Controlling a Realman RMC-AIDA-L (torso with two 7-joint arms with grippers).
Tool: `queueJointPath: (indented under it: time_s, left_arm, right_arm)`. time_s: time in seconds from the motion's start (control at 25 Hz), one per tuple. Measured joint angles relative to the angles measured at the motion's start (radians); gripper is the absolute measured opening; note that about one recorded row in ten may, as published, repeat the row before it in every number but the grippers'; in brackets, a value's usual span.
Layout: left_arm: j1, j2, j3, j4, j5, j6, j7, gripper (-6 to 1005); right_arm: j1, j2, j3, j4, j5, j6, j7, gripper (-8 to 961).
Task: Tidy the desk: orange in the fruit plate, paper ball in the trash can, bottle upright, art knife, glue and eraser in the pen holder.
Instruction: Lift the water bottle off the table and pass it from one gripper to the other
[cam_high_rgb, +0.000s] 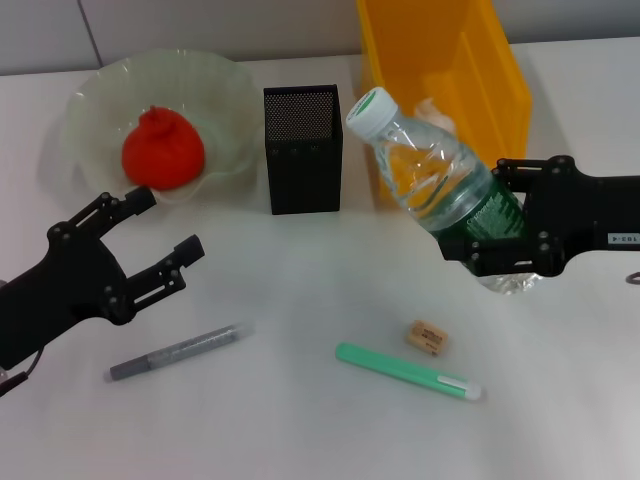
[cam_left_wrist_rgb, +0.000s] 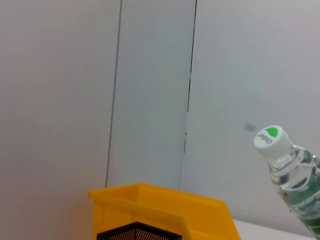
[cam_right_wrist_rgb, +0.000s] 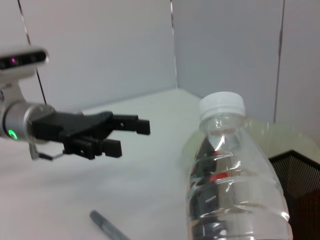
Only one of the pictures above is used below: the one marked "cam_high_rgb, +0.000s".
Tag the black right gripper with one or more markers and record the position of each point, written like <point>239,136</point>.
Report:
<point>580,215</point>

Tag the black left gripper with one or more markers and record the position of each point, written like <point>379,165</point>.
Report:
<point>60,295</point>

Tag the clear bottle with green label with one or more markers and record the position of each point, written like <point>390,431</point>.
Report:
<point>435,175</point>

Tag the red-orange toy orange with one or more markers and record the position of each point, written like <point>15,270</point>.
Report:
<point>165,155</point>

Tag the white paper ball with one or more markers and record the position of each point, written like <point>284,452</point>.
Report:
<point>435,112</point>

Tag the green pen with white tip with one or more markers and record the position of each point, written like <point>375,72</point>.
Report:
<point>400,372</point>

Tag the grey marker pen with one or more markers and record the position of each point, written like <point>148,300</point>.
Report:
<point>180,350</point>

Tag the small tan eraser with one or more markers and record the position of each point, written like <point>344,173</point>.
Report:
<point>425,339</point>

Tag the translucent wavy fruit plate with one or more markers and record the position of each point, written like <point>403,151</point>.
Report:
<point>220,100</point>

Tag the black mesh pen holder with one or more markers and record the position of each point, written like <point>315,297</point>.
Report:
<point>302,160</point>

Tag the yellow plastic bin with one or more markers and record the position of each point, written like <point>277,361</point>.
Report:
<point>450,50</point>

